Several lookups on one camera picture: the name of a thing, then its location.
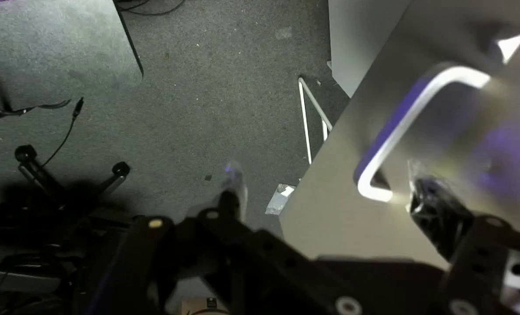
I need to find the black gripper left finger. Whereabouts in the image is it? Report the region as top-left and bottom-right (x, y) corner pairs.
(216, 160), (251, 226)

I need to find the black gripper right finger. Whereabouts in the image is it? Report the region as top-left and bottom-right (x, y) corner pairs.
(407, 160), (481, 263)

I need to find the silver drawer handle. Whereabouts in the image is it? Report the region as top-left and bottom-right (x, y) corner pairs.
(355, 62), (496, 205)

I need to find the beige file cabinet drawer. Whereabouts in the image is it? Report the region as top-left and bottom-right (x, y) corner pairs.
(277, 0), (520, 272)

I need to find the small white block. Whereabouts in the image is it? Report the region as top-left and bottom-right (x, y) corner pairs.
(265, 183), (298, 219)

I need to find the white metal railing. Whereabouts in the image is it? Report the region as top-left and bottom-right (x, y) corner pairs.
(297, 76), (335, 167)

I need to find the black office chair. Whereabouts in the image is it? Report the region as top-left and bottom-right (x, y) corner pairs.
(0, 144), (134, 239)

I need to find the black cable with plug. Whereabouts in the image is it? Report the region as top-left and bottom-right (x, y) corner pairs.
(39, 97), (87, 172)

